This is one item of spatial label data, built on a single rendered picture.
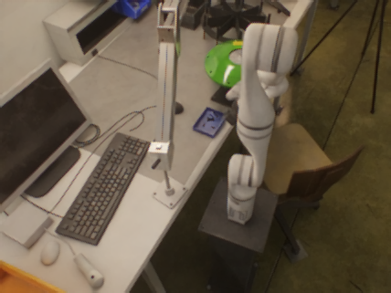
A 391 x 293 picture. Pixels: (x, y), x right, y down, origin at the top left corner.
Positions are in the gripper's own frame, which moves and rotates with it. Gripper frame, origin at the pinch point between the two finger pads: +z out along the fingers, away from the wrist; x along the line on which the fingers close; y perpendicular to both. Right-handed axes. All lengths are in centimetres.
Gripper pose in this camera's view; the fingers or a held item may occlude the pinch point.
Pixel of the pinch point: (222, 118)
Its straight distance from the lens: 131.0
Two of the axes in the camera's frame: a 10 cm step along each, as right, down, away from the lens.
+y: 7.2, 7.0, 0.3
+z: -3.4, 3.1, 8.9
